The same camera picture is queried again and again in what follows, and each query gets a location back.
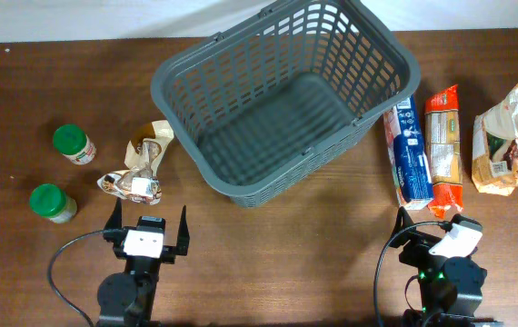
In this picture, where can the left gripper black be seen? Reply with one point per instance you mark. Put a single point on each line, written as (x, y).
(169, 252)

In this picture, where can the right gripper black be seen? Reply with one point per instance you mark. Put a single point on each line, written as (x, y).
(420, 248)

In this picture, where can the beige snack bag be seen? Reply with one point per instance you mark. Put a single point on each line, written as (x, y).
(139, 183)

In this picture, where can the blue white carton box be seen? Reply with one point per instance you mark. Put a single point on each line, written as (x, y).
(405, 144)

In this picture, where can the green lid jar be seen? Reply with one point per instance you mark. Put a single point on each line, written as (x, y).
(74, 144)
(52, 203)

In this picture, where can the orange pasta packet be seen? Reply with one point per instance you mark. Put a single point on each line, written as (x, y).
(442, 140)

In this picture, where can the tan orange snack bag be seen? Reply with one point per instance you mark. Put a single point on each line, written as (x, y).
(495, 147)

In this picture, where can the grey plastic shopping basket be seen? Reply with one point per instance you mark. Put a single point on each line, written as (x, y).
(269, 101)

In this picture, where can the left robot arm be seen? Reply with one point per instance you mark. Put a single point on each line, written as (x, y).
(127, 298)

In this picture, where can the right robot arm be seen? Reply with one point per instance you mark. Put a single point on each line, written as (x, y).
(450, 281)

